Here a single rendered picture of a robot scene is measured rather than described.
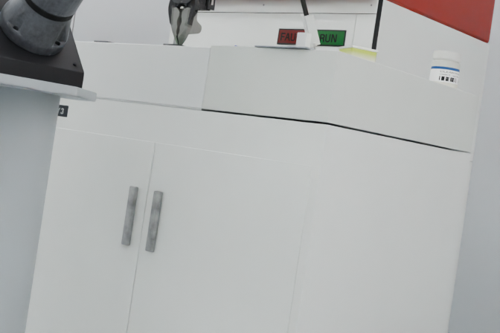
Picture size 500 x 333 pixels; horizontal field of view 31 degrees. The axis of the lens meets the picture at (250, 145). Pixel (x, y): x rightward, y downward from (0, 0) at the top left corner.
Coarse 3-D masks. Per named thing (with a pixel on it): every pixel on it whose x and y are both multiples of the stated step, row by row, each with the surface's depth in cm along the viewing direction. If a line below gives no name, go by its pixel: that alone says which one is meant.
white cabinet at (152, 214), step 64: (64, 128) 231; (128, 128) 214; (192, 128) 200; (256, 128) 188; (320, 128) 177; (64, 192) 227; (128, 192) 212; (192, 192) 198; (256, 192) 186; (320, 192) 177; (384, 192) 195; (448, 192) 217; (64, 256) 225; (128, 256) 209; (192, 256) 196; (256, 256) 184; (320, 256) 179; (384, 256) 198; (448, 256) 220; (64, 320) 222; (128, 320) 207; (192, 320) 194; (256, 320) 182; (320, 320) 182; (384, 320) 201
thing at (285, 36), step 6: (282, 30) 267; (288, 30) 266; (294, 30) 264; (300, 30) 263; (282, 36) 267; (288, 36) 266; (294, 36) 264; (282, 42) 267; (288, 42) 266; (294, 42) 264
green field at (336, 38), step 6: (318, 30) 259; (318, 36) 258; (324, 36) 257; (330, 36) 256; (336, 36) 254; (342, 36) 253; (324, 42) 257; (330, 42) 255; (336, 42) 254; (342, 42) 253
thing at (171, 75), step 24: (96, 48) 225; (120, 48) 219; (144, 48) 214; (168, 48) 208; (192, 48) 203; (96, 72) 224; (120, 72) 219; (144, 72) 213; (168, 72) 207; (192, 72) 202; (120, 96) 218; (144, 96) 212; (168, 96) 207; (192, 96) 202
